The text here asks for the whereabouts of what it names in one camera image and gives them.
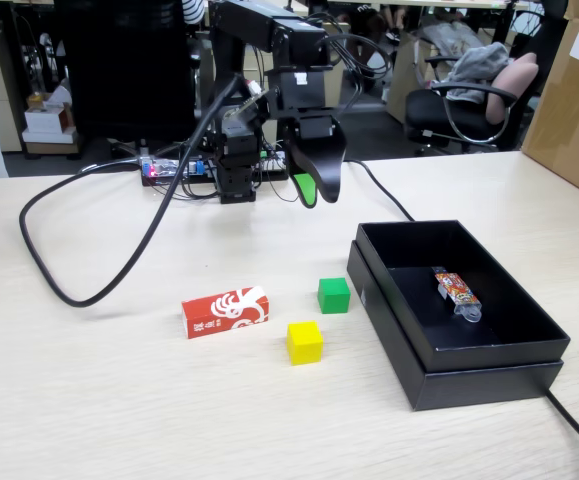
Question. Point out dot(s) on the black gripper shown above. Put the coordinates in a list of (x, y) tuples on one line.
[(309, 125)]

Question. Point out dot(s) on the green wooden cube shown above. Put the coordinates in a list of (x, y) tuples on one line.
[(334, 296)]

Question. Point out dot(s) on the red white printed carton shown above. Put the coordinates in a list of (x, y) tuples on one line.
[(226, 312)]

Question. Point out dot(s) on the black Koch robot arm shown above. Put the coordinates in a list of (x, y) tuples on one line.
[(249, 20)]

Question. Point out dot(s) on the black cardboard box tray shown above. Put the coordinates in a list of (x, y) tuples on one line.
[(499, 357)]

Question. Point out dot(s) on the large brown cardboard box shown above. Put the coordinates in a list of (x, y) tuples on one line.
[(569, 115)]

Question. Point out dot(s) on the black open box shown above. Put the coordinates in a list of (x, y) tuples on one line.
[(489, 387)]

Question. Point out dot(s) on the black office chair with armrests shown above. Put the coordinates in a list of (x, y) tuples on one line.
[(429, 110)]

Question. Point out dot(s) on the controller board red LED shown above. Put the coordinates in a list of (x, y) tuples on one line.
[(169, 167)]

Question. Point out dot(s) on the yellow wooden cube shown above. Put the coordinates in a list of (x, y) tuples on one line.
[(305, 345)]

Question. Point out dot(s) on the grey garment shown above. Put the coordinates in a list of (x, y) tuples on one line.
[(479, 62)]

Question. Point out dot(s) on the striped sleeve person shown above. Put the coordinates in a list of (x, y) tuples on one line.
[(193, 10)]

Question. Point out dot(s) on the pink cushion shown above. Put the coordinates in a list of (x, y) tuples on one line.
[(511, 85)]

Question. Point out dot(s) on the black mesh office chair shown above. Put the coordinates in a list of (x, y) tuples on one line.
[(119, 65)]

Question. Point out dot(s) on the white flat carton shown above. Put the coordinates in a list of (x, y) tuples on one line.
[(49, 137)]

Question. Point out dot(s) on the white carton brown flap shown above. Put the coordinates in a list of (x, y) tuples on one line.
[(44, 117)]

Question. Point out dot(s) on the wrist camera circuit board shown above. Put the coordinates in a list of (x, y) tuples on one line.
[(246, 105)]

